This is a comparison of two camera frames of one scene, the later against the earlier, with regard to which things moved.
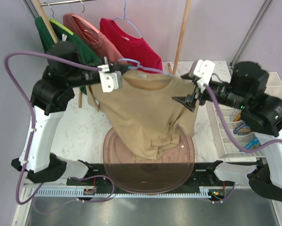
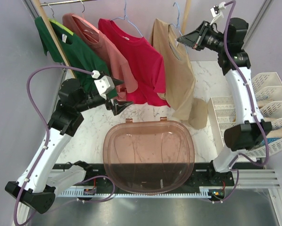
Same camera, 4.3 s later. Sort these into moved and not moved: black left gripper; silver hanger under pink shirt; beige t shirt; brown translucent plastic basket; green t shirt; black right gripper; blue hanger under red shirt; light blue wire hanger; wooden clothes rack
Moved: beige t shirt; black right gripper; black left gripper; light blue wire hanger
Not moved: green t shirt; wooden clothes rack; silver hanger under pink shirt; blue hanger under red shirt; brown translucent plastic basket
